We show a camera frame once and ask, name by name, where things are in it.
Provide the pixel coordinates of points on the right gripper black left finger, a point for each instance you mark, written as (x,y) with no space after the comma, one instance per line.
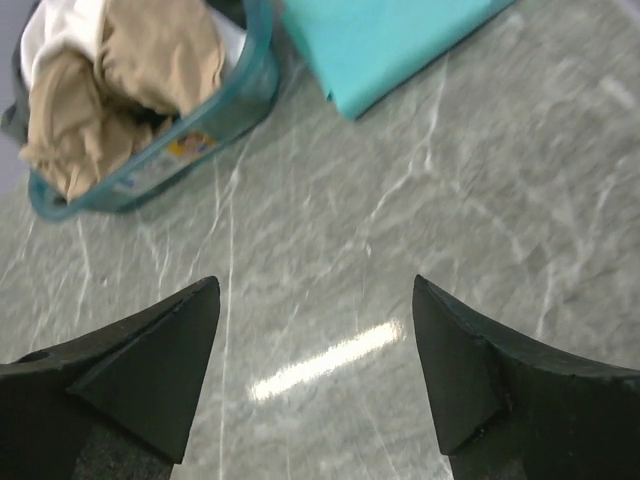
(116,403)

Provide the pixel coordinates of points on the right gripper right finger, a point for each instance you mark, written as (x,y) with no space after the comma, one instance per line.
(506,406)

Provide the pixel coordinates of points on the teal t shirt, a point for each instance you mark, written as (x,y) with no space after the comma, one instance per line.
(361,50)

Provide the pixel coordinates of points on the teal plastic laundry basket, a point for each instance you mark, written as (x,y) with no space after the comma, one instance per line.
(245,99)

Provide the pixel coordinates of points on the dark grey t shirt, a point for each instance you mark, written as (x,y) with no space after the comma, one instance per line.
(15,119)

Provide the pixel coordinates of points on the beige t shirt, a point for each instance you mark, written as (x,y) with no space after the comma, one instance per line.
(79,133)

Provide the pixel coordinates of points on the white t shirt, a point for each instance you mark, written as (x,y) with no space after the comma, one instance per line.
(164,54)

